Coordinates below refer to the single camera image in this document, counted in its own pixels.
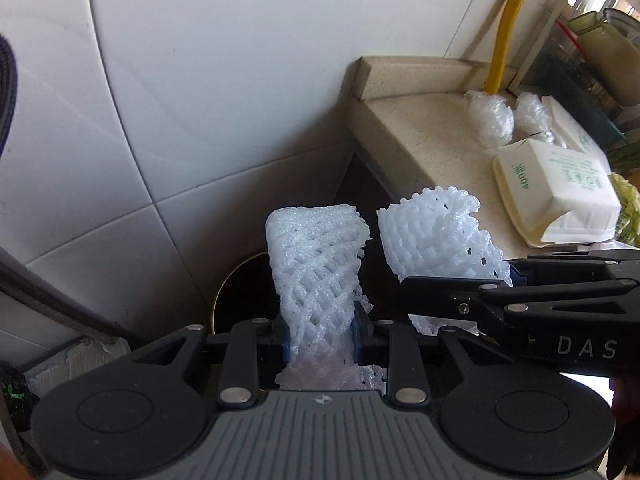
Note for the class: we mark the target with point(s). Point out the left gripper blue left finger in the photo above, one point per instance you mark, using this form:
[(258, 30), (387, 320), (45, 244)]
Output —
[(282, 336)]

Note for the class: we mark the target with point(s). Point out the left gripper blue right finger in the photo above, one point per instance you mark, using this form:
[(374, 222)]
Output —
[(362, 336)]

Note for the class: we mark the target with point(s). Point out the white foam fruit net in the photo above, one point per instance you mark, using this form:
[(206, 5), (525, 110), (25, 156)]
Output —
[(315, 256), (434, 234)]

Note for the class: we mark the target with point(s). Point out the napa cabbage leaves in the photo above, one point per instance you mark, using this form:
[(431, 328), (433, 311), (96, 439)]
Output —
[(628, 222)]

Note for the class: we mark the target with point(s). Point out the white foam takeout box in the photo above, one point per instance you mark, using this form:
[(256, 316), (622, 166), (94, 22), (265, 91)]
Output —
[(556, 196), (566, 127)]

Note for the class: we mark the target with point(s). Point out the clear plastic bag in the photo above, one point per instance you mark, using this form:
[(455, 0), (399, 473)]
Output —
[(530, 115), (492, 118)]

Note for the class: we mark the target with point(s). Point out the black trash bin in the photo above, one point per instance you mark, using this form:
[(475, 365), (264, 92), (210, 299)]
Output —
[(247, 292)]

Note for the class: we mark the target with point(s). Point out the teal plastic basin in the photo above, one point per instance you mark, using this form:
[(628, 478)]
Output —
[(583, 106)]

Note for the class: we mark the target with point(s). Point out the olive green colander bowl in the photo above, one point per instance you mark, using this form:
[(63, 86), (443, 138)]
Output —
[(611, 55)]

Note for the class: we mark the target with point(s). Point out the white dish rack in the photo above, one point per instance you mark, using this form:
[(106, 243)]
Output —
[(562, 11)]

